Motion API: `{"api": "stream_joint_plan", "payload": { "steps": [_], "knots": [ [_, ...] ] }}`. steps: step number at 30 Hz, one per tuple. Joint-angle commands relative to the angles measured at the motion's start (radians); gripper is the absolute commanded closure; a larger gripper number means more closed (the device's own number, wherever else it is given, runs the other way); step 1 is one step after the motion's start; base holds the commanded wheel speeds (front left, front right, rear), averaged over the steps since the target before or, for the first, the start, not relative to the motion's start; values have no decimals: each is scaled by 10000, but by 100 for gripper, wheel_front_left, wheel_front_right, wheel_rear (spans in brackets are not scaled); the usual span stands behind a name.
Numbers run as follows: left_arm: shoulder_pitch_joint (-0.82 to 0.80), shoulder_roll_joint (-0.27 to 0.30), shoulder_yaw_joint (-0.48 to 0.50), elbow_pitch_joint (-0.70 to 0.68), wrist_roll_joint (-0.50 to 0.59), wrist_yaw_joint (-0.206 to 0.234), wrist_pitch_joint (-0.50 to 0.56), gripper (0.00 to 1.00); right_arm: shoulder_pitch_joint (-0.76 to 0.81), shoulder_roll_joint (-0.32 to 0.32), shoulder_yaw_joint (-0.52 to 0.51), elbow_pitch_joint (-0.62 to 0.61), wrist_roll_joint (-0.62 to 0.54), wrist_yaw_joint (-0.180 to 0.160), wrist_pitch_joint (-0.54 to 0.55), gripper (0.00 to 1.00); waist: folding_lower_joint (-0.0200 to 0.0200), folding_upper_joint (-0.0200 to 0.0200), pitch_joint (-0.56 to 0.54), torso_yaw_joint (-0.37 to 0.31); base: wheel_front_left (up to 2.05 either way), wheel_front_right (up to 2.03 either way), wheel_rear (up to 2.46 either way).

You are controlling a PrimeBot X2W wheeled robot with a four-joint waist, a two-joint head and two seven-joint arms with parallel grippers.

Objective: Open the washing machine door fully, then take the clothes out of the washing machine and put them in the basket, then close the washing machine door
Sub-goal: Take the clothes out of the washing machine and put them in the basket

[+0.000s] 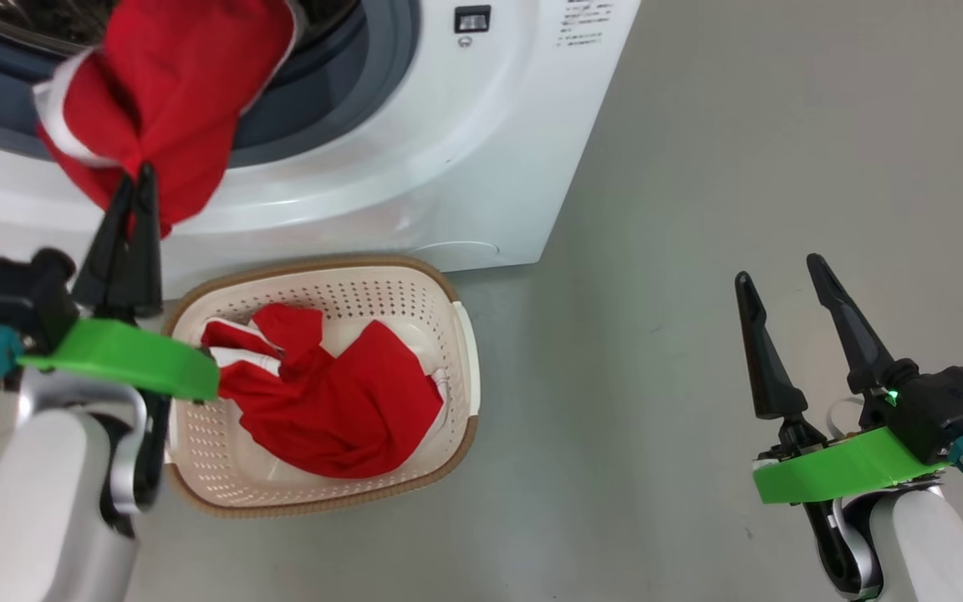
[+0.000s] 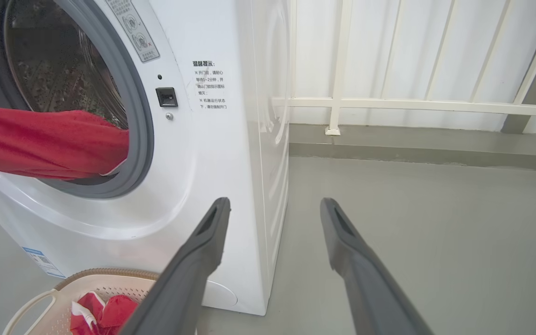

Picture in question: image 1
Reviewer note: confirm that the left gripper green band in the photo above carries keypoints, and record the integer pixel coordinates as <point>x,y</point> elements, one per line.
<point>130,355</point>

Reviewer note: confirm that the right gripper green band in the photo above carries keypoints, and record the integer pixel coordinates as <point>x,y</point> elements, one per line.
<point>849,468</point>

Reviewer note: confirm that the red garment with white trim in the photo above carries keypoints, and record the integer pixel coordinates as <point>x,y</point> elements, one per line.
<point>164,100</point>
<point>339,401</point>

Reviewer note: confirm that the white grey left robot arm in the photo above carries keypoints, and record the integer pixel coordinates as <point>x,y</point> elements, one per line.
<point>30,502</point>

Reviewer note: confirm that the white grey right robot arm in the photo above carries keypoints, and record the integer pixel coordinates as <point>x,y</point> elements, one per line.
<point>924,552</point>

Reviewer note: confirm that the cream perforated basket brown rim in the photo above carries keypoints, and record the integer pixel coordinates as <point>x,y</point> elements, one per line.
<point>364,293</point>

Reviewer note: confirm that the white front-load washing machine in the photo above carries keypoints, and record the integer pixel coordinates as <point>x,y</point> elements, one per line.
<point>490,167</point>

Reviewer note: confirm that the black door latch slot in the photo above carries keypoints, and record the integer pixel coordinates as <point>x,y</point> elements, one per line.
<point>472,18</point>

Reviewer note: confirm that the black text notice sticker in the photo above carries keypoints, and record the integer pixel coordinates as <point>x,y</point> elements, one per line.
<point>586,21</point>

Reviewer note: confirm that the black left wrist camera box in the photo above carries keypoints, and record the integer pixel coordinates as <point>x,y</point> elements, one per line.
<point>13,301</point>

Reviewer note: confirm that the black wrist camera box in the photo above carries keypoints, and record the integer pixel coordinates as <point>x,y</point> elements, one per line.
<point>950,410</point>
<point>13,301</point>

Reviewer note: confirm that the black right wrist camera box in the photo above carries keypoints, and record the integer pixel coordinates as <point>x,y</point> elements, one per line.
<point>950,410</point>

